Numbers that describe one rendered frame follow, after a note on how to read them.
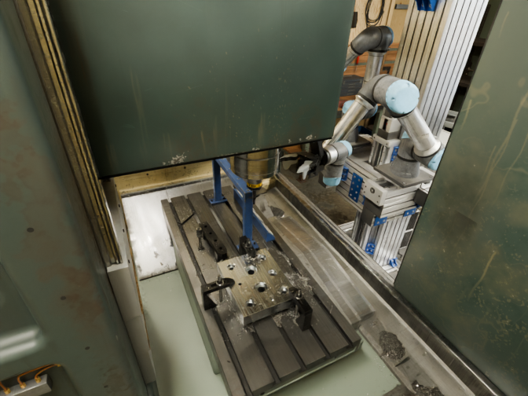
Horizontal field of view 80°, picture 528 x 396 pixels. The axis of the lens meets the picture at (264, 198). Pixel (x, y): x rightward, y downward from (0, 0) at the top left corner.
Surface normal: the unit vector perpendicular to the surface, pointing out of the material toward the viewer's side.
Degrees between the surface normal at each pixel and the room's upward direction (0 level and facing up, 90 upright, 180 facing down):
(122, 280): 90
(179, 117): 90
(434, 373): 17
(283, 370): 0
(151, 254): 24
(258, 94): 90
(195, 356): 0
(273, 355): 0
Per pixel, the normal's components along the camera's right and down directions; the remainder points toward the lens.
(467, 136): -0.90, 0.22
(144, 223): 0.20, -0.55
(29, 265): 0.44, 0.51
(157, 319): 0.04, -0.83
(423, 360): -0.24, -0.73
